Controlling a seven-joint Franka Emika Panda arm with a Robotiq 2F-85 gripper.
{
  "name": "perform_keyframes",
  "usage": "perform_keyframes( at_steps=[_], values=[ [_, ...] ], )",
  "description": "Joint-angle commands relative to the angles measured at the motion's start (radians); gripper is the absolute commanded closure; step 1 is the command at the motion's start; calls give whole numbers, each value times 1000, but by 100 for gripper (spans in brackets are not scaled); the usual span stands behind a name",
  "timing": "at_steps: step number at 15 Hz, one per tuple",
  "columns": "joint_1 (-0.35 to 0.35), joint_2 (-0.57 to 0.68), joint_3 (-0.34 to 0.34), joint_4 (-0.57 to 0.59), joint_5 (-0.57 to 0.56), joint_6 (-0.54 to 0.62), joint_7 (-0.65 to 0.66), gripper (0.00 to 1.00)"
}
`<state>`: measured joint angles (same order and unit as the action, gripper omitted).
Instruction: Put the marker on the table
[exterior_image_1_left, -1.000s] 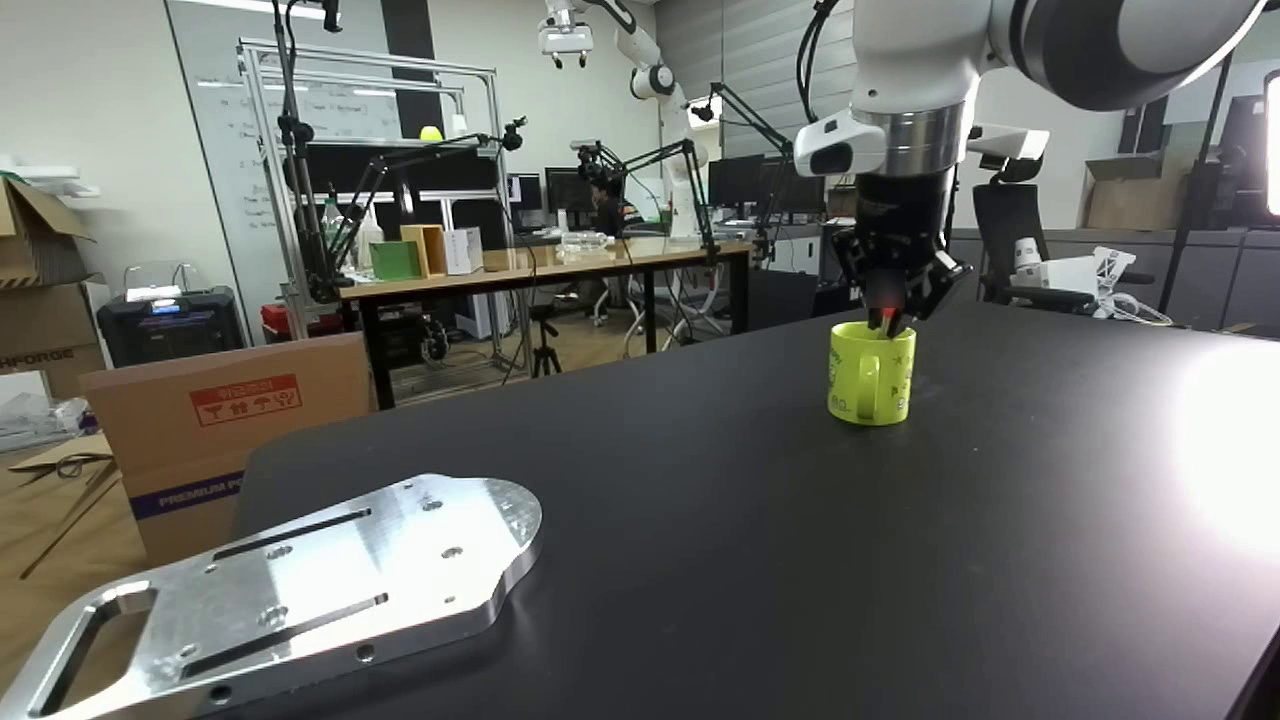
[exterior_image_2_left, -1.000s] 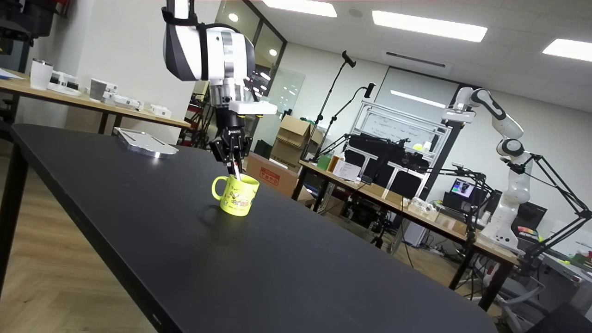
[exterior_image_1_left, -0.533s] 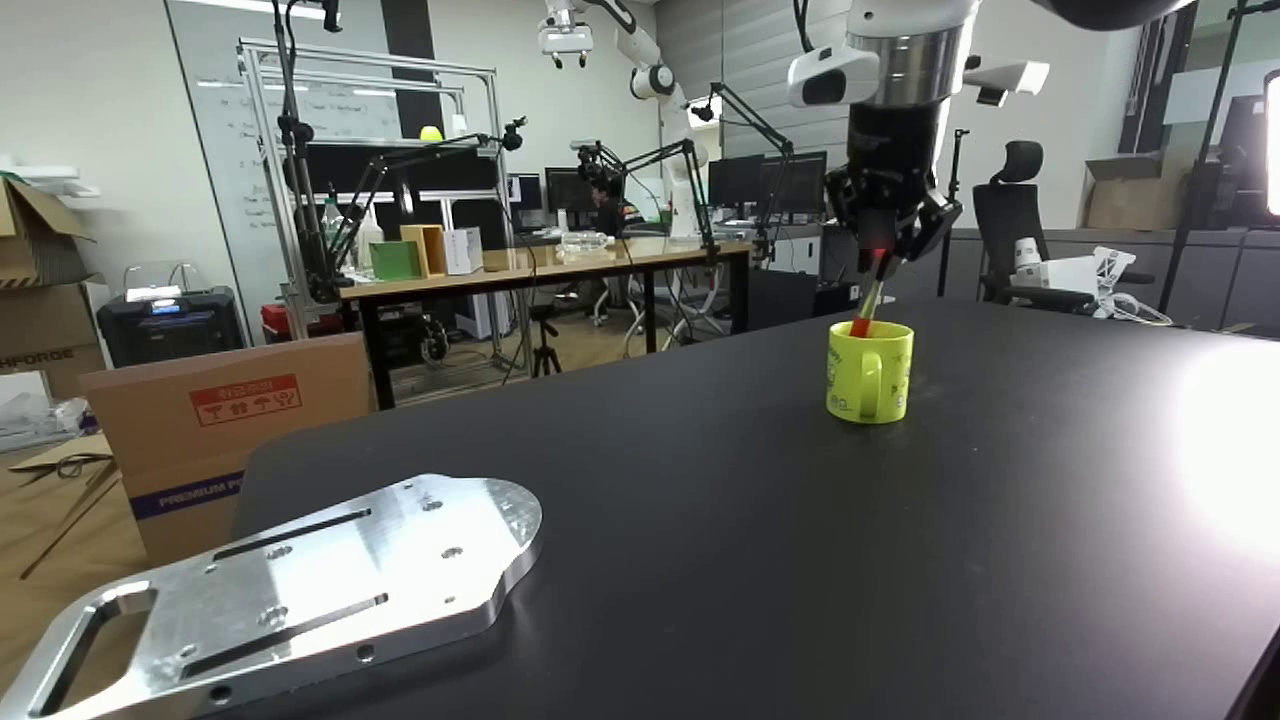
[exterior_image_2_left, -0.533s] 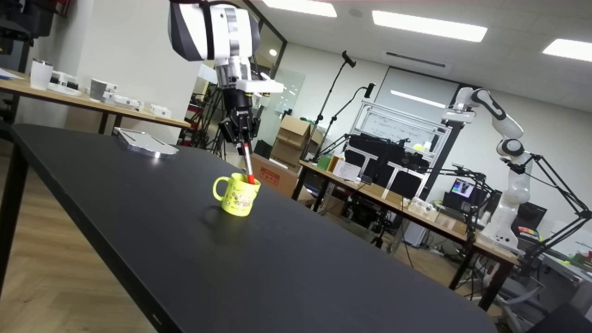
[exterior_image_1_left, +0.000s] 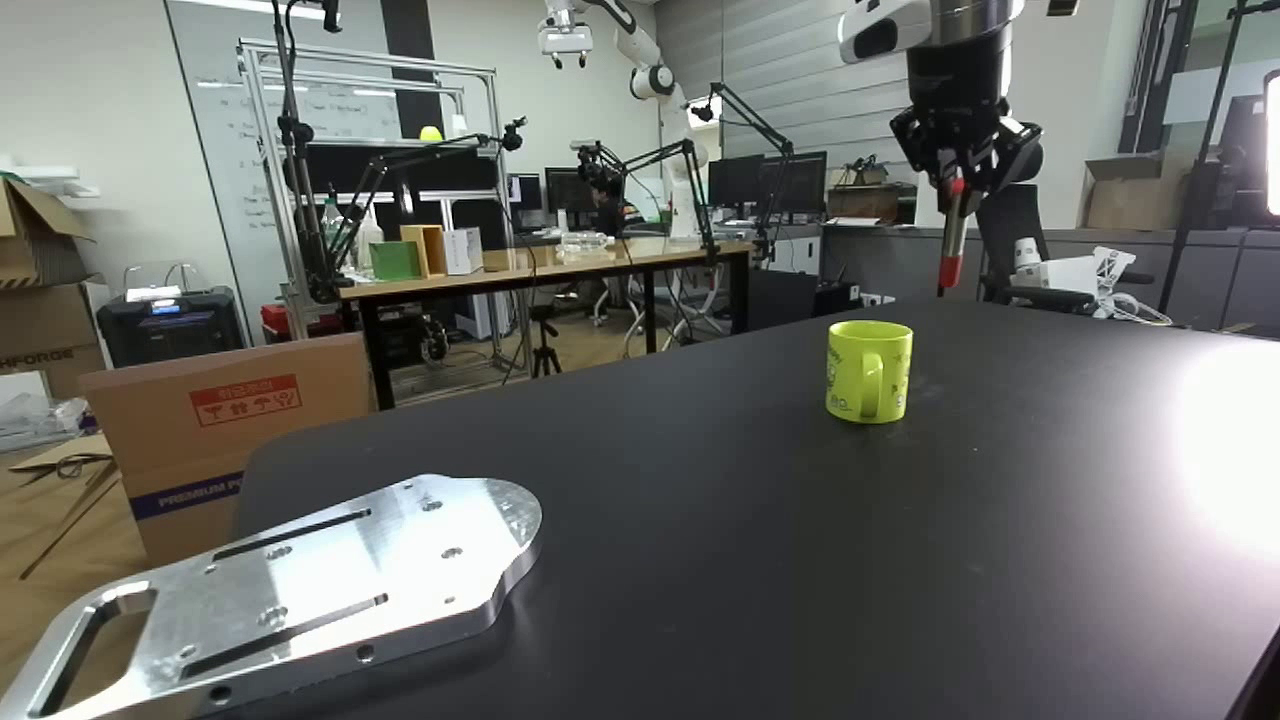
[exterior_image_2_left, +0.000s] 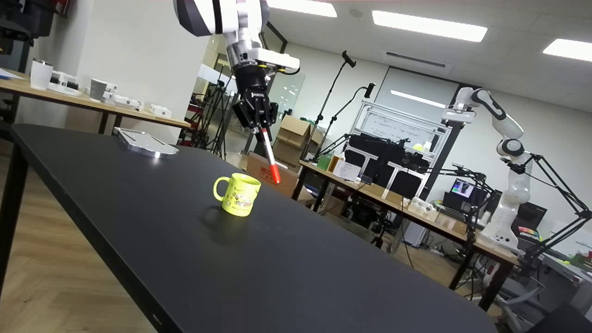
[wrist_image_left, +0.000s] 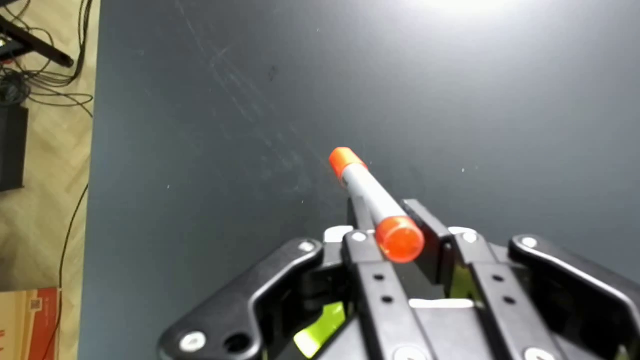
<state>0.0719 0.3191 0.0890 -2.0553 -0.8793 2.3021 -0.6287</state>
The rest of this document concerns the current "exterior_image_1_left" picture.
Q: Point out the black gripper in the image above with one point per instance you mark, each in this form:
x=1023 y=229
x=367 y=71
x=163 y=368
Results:
x=963 y=132

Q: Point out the red capped marker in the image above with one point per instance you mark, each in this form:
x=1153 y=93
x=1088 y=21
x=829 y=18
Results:
x=951 y=260

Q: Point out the black office chair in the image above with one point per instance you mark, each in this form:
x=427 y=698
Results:
x=1014 y=233

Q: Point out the black computer monitor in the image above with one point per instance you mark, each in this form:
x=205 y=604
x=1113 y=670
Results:
x=769 y=185
x=578 y=203

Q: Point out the yellow-green mug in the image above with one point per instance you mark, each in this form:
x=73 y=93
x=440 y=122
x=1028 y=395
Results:
x=868 y=377

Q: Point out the black light stand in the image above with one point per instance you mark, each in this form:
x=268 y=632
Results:
x=1204 y=144

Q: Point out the grey office partition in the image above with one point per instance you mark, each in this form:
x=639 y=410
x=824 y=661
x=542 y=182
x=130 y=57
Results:
x=1202 y=274

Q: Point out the bright light panel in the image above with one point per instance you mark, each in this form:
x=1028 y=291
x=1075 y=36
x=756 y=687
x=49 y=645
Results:
x=1274 y=144

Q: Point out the white ceiling projector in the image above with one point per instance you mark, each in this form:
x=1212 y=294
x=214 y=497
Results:
x=566 y=42

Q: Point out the long wooden desk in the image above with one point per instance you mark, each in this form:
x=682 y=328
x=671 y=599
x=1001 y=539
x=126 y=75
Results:
x=534 y=270

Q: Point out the small black tripod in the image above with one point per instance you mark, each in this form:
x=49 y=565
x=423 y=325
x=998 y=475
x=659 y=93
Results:
x=542 y=347

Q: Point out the white box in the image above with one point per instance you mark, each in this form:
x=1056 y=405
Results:
x=466 y=249

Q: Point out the yellow ball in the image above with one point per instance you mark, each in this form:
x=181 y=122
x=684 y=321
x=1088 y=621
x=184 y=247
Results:
x=428 y=132

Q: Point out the small wooden box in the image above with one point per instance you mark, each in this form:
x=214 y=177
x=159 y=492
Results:
x=427 y=241

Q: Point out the green box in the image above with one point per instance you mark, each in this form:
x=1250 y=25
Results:
x=393 y=258

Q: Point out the tall black tripod stand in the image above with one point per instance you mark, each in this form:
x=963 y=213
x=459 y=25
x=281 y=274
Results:
x=302 y=203

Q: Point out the red fire extinguisher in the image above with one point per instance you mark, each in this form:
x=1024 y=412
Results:
x=278 y=321

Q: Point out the whiteboard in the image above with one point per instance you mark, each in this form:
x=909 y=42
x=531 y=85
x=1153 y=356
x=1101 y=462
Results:
x=233 y=172

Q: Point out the aluminium mounting plate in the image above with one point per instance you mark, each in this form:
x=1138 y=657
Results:
x=306 y=592

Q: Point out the cardboard box with red label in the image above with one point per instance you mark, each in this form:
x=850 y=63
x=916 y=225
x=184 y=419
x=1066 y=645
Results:
x=224 y=432

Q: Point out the black 3D printer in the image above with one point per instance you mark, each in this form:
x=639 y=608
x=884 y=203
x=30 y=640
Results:
x=164 y=325

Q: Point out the stacked open cardboard boxes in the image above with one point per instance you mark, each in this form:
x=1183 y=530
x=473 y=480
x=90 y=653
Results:
x=42 y=284

